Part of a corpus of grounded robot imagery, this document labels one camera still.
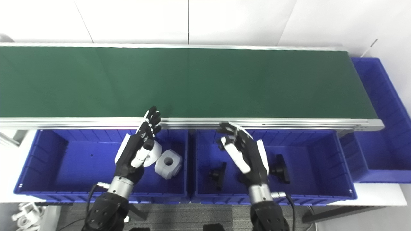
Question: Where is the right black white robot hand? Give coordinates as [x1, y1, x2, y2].
[217, 121, 270, 188]

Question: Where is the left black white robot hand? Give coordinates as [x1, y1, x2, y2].
[115, 106, 162, 186]

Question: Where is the white rounded part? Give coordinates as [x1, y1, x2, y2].
[143, 141, 163, 167]

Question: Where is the white block part with hole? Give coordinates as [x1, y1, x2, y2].
[155, 149, 183, 180]

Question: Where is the blue plastic bin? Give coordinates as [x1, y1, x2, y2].
[340, 57, 411, 183]
[191, 128, 357, 206]
[13, 128, 190, 204]

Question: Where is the green conveyor belt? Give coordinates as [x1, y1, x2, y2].
[0, 43, 385, 131]

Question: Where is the aluminium conveyor leg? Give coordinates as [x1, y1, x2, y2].
[0, 130, 20, 146]

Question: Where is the white plastic parts pile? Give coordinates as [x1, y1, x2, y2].
[11, 202, 45, 231]

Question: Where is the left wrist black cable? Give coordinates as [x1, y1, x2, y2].
[87, 182, 111, 212]

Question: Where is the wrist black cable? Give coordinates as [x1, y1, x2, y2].
[87, 182, 111, 212]
[271, 192, 296, 231]

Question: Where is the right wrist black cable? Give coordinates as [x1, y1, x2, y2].
[271, 192, 296, 231]

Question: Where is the dark metal frame bar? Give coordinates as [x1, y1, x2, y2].
[302, 205, 386, 224]

